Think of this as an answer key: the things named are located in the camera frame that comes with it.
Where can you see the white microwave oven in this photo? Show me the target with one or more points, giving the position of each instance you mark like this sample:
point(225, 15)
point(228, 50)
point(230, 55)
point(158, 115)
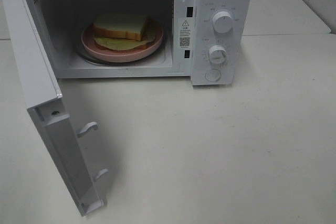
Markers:
point(188, 29)

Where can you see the round door release button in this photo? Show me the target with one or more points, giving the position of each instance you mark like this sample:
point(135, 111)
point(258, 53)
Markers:
point(213, 75)

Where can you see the white upper microwave knob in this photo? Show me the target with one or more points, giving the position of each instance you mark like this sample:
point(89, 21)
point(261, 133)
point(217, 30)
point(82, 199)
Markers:
point(222, 21)

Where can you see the white microwave door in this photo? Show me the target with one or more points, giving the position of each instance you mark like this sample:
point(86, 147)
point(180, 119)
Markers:
point(32, 48)

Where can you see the white lower microwave knob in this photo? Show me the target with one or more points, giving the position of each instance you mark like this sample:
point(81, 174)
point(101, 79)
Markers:
point(217, 54)

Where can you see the pink round plate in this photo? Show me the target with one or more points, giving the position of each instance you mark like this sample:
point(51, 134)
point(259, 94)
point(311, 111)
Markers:
point(105, 53)

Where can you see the white microwave knob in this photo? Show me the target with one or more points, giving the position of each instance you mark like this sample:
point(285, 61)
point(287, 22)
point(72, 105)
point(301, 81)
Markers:
point(222, 21)
point(217, 54)

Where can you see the white bread sandwich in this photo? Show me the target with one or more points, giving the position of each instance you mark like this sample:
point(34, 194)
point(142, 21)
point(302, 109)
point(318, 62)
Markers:
point(121, 31)

